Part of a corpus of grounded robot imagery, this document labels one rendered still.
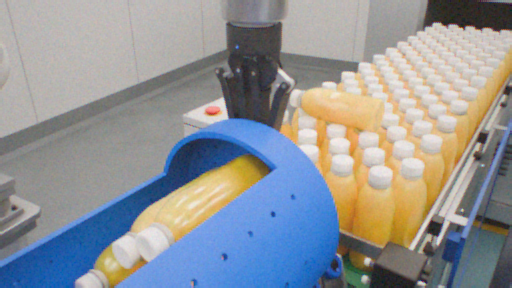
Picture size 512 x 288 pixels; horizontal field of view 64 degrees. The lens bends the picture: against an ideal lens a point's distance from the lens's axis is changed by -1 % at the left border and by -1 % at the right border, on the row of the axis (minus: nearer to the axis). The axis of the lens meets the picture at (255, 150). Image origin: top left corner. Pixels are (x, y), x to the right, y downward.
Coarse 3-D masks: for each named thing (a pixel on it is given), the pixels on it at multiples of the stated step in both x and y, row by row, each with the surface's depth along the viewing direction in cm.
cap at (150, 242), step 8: (144, 232) 45; (152, 232) 45; (160, 232) 45; (136, 240) 46; (144, 240) 45; (152, 240) 44; (160, 240) 45; (144, 248) 46; (152, 248) 44; (160, 248) 45; (144, 256) 46; (152, 256) 45
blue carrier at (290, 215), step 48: (192, 144) 64; (240, 144) 52; (288, 144) 54; (144, 192) 62; (288, 192) 49; (48, 240) 50; (96, 240) 57; (192, 240) 39; (240, 240) 42; (288, 240) 46; (336, 240) 56
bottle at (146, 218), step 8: (216, 168) 63; (200, 176) 62; (176, 192) 57; (160, 200) 56; (152, 208) 54; (160, 208) 53; (144, 216) 53; (152, 216) 53; (136, 224) 52; (144, 224) 52; (128, 232) 52; (136, 232) 52
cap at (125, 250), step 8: (120, 240) 50; (128, 240) 50; (120, 248) 50; (128, 248) 49; (136, 248) 50; (120, 256) 51; (128, 256) 49; (136, 256) 50; (120, 264) 52; (128, 264) 50; (136, 264) 51
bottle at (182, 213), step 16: (240, 160) 56; (256, 160) 57; (208, 176) 53; (224, 176) 53; (240, 176) 54; (256, 176) 55; (192, 192) 49; (208, 192) 50; (224, 192) 51; (240, 192) 52; (176, 208) 47; (192, 208) 47; (208, 208) 48; (160, 224) 46; (176, 224) 46; (192, 224) 47; (176, 240) 46
